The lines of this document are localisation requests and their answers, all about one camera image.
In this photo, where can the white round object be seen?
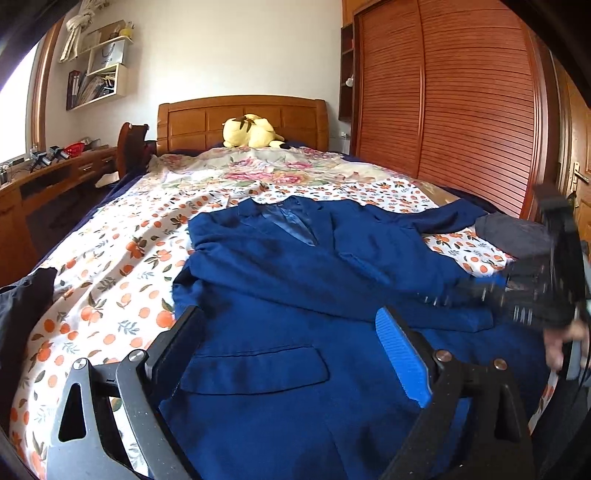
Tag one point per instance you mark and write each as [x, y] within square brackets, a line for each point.
[350, 81]

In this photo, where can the wooden slatted wardrobe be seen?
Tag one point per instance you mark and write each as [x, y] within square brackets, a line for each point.
[438, 101]

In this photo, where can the white wall shelf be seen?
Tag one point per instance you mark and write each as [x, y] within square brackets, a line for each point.
[121, 83]

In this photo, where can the pink floral blanket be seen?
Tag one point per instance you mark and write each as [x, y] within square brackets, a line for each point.
[277, 173]

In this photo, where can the wooden desk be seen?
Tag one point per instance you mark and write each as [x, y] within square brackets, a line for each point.
[27, 194]

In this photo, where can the black cloth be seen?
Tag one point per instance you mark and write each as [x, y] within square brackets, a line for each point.
[23, 314]

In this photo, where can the wooden headboard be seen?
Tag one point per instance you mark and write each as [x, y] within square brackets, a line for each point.
[194, 124]

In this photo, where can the person's right hand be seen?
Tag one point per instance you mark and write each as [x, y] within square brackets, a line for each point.
[556, 344]

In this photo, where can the row of books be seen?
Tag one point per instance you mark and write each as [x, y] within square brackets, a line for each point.
[87, 88]

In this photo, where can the orange print bedsheet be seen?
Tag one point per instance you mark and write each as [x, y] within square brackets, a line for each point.
[115, 277]

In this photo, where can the yellow plush toy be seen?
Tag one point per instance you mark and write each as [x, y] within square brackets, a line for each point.
[251, 131]

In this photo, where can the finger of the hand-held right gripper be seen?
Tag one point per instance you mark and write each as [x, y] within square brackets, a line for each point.
[466, 295]

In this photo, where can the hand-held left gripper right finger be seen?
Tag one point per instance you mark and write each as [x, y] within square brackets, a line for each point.
[404, 355]

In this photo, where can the wooden chair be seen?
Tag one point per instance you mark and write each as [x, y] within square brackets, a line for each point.
[127, 147]

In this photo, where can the grey cloth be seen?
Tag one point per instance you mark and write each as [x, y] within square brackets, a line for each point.
[517, 237]

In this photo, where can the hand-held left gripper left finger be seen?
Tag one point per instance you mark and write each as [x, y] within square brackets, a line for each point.
[178, 341]

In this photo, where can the blue suit jacket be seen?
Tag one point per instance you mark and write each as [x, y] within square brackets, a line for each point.
[286, 300]

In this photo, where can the white paper bag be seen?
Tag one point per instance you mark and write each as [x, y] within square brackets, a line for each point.
[107, 54]

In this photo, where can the wooden open side shelf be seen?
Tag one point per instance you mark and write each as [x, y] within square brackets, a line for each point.
[346, 55]

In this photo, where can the window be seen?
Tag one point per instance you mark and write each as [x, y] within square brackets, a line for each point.
[18, 106]

